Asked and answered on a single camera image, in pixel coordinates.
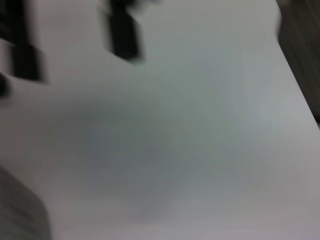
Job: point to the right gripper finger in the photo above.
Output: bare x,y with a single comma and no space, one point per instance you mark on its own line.
125,35
25,57

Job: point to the grey-green perforated storage bin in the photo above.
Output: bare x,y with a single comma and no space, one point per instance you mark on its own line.
20,205

